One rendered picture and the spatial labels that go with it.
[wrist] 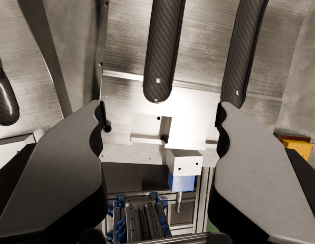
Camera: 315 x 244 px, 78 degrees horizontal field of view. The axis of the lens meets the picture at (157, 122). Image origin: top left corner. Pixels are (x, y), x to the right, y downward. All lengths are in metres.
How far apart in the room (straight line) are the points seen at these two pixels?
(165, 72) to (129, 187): 0.90
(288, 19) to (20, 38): 0.34
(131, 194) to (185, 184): 0.76
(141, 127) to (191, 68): 0.11
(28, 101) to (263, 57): 0.32
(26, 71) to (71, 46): 0.08
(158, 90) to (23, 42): 0.16
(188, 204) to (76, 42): 1.09
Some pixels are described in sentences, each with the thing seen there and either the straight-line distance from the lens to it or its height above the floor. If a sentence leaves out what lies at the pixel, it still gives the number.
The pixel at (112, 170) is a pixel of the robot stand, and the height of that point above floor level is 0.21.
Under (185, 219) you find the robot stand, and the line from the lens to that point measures 1.32.
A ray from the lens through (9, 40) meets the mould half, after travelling 0.29.
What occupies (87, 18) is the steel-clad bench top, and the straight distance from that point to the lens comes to 0.35.
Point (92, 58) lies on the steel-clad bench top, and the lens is 0.34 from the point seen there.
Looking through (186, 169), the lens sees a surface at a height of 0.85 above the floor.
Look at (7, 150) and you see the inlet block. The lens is 0.30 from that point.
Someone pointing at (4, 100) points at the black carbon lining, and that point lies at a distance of 0.32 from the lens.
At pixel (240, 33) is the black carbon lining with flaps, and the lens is 0.31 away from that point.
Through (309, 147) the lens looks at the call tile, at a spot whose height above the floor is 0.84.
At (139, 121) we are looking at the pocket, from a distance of 0.28.
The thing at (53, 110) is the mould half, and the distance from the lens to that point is 0.30.
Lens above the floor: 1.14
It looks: 71 degrees down
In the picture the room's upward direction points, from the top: 143 degrees clockwise
